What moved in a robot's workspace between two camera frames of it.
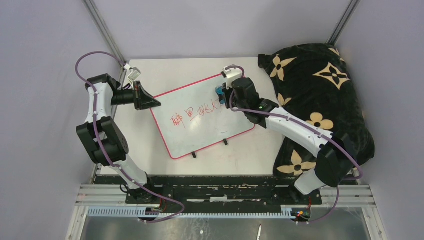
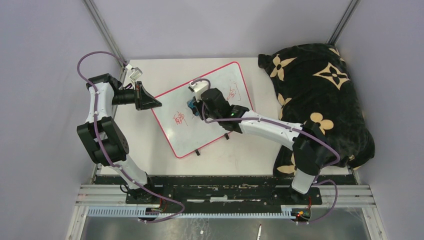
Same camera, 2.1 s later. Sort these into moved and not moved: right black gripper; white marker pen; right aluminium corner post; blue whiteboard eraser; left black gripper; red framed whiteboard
Moved: blue whiteboard eraser; right black gripper
Not moved: left black gripper; right aluminium corner post; red framed whiteboard; white marker pen
